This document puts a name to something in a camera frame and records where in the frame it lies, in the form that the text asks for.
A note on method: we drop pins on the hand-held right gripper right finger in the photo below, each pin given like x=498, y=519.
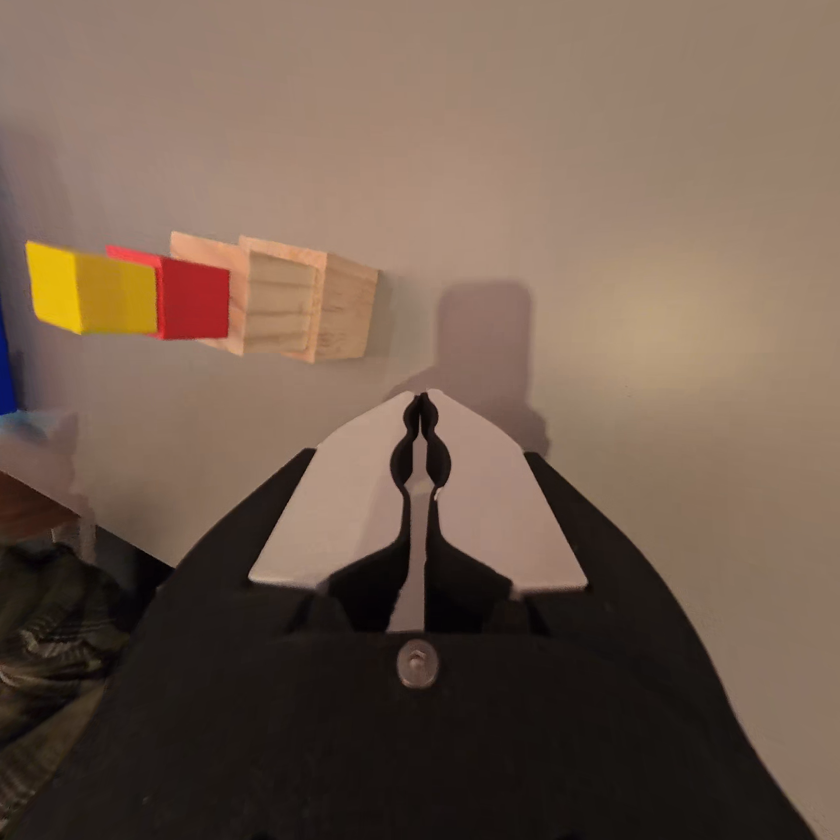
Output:
x=492, y=518

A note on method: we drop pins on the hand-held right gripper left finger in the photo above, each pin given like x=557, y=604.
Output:
x=341, y=512

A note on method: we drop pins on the large plain wooden cube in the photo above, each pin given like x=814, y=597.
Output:
x=348, y=315

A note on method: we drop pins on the medium plain wooden cube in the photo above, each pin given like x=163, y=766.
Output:
x=275, y=308

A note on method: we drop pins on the red wooden cube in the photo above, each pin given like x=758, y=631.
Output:
x=193, y=298

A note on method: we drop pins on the yellow wooden cube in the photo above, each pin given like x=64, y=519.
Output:
x=92, y=292

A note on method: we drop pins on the blue plastic bin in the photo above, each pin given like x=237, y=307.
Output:
x=5, y=348

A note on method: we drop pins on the brown wooden panel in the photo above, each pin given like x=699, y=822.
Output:
x=29, y=508

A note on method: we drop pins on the person's plaid shirt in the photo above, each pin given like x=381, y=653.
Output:
x=46, y=643

